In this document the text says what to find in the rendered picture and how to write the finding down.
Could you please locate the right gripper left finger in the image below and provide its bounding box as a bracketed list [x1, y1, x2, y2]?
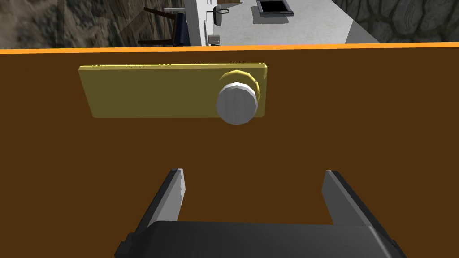
[133, 168, 186, 237]

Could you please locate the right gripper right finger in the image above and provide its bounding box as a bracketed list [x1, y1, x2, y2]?
[321, 170, 389, 239]

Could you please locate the brown door leaf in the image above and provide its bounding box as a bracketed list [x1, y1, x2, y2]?
[0, 42, 459, 258]

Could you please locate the yellow door plate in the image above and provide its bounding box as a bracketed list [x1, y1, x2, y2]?
[78, 63, 268, 119]

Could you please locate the grey and yellow door knob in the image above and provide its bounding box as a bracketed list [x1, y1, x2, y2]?
[215, 69, 261, 126]

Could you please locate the dark wooden chair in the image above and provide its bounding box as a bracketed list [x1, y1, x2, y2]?
[138, 7, 190, 47]

